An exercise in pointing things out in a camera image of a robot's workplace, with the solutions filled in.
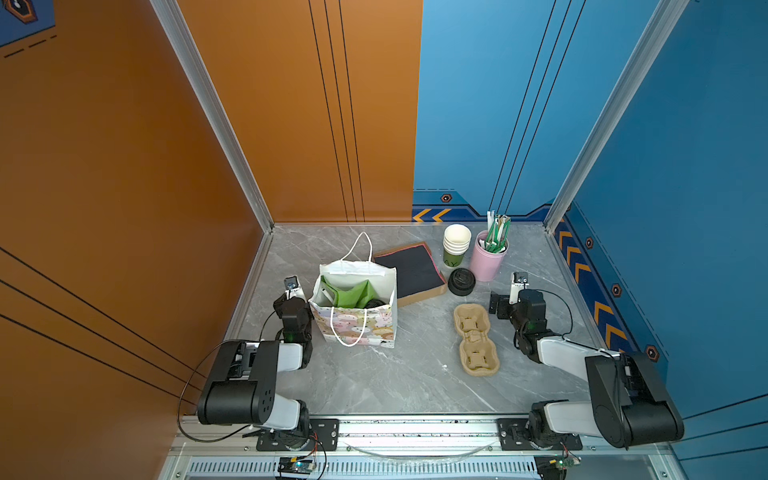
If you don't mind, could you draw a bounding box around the stack of paper cups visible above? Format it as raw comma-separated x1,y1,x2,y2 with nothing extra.
443,224,472,268

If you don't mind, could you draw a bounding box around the bundle of wrapped straws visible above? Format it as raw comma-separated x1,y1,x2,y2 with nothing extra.
480,210,511,254

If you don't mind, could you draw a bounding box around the black paper napkin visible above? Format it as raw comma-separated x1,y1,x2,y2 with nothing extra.
374,245,446,300

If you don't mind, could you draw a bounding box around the stack of pulp cup carriers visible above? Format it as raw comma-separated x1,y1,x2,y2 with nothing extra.
453,303,500,377

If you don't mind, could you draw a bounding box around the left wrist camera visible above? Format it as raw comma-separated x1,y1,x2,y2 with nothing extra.
283,275,306,300

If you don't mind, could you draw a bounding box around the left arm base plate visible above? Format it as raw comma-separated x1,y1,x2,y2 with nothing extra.
256,418,340,453

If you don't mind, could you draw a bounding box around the green paper napkin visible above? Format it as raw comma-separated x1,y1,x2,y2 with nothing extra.
320,276,378,309

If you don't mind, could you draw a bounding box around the small right circuit board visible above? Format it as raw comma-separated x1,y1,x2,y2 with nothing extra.
534,456,581,480

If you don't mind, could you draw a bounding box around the pink straw holder cup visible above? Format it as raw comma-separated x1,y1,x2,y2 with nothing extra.
469,230,509,282

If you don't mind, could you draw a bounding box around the stack of black lids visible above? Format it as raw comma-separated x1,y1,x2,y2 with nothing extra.
447,268,476,297

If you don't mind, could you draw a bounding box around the cartoon animal paper gift bag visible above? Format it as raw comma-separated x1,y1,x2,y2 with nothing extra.
309,248,397,348

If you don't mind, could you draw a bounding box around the green circuit board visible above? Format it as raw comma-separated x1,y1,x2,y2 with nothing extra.
276,457,320,479

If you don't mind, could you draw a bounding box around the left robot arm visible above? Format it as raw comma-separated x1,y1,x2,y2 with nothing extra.
196,293,313,450

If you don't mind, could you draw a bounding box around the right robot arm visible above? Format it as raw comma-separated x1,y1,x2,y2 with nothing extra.
489,289,685,449

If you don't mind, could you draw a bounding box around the aluminium front rail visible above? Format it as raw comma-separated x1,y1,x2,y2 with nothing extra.
173,412,673,460

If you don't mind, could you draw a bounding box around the black plastic cup lid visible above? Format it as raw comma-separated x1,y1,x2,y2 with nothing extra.
364,298,388,310

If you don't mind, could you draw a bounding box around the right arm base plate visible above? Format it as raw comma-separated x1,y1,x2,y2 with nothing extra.
496,417,583,452

